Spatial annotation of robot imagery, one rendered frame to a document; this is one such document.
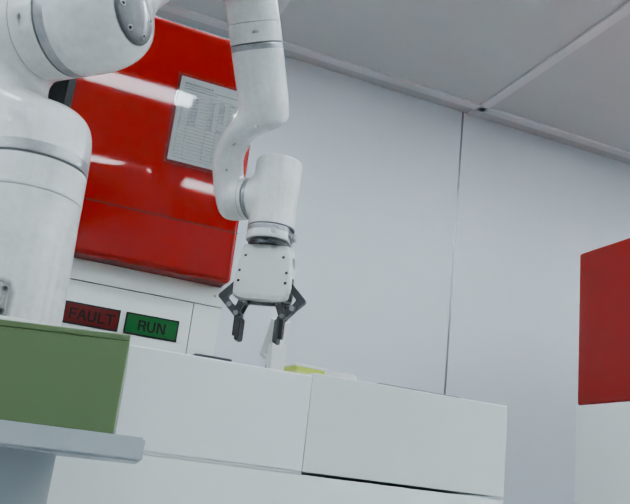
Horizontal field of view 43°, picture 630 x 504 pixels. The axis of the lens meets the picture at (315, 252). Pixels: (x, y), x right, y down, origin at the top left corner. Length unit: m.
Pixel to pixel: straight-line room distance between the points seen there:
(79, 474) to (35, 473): 0.30
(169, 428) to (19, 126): 0.48
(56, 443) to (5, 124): 0.35
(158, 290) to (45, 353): 1.09
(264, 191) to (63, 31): 0.58
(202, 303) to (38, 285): 1.02
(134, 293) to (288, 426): 0.71
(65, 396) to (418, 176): 3.34
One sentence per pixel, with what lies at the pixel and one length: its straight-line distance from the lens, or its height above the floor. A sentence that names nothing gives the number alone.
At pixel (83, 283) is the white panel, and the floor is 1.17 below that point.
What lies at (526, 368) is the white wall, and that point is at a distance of 4.07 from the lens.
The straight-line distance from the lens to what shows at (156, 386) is 1.14.
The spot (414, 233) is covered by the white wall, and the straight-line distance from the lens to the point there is 3.86.
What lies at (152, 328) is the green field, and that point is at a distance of 1.79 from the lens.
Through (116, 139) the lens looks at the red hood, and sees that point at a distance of 1.84.
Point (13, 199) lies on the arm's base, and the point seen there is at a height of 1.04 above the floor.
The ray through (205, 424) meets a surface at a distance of 1.16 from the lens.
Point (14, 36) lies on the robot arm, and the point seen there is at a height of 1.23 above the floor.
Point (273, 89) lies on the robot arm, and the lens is 1.38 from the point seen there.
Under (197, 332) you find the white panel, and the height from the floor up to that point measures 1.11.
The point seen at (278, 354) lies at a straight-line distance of 1.49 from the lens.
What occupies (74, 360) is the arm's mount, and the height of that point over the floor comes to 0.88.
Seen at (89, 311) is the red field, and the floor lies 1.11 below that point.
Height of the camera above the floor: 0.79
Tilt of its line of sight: 17 degrees up
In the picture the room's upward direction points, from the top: 7 degrees clockwise
